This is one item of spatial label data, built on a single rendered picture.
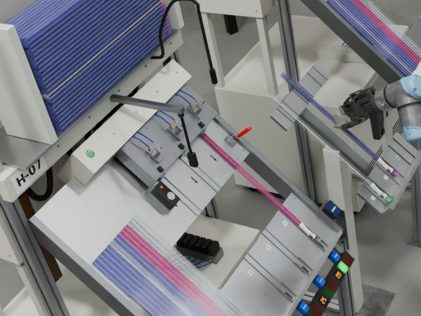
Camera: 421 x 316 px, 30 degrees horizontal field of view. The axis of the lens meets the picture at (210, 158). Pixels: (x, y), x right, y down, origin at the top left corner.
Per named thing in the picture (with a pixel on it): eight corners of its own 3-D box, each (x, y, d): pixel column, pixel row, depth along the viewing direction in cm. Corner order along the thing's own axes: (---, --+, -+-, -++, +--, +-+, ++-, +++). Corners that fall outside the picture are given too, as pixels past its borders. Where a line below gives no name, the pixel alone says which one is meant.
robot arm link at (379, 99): (403, 99, 240) (393, 113, 235) (391, 103, 243) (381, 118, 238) (389, 80, 238) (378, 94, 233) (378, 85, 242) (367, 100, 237)
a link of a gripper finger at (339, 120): (325, 115, 255) (346, 105, 248) (336, 128, 256) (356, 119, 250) (321, 120, 253) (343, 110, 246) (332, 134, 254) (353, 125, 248)
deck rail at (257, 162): (332, 236, 248) (343, 229, 243) (329, 241, 247) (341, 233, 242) (168, 86, 246) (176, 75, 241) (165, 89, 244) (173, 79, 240)
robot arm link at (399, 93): (415, 99, 225) (408, 71, 226) (387, 111, 233) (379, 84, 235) (432, 99, 230) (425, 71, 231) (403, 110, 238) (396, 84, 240)
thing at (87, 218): (242, 159, 245) (250, 152, 241) (121, 307, 204) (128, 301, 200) (165, 88, 244) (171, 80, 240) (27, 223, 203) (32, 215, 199)
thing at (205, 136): (319, 241, 238) (321, 239, 237) (316, 244, 237) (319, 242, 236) (198, 129, 237) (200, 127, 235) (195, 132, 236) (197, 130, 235)
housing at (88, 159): (173, 99, 245) (192, 76, 234) (77, 195, 215) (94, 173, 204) (155, 82, 245) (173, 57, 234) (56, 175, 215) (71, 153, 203)
